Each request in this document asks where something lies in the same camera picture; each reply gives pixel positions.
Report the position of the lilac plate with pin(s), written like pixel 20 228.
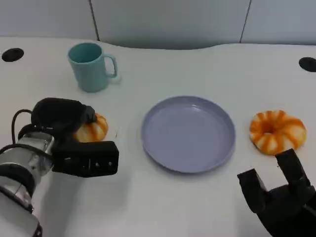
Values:
pixel 187 135

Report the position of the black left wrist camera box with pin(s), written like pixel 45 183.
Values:
pixel 86 158

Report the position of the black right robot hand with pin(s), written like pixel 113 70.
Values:
pixel 284 207

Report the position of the pale green mug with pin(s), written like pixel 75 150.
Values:
pixel 91 72

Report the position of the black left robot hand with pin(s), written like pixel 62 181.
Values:
pixel 56 114

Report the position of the orange white pumpkin bread roll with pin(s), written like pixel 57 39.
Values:
pixel 95 130

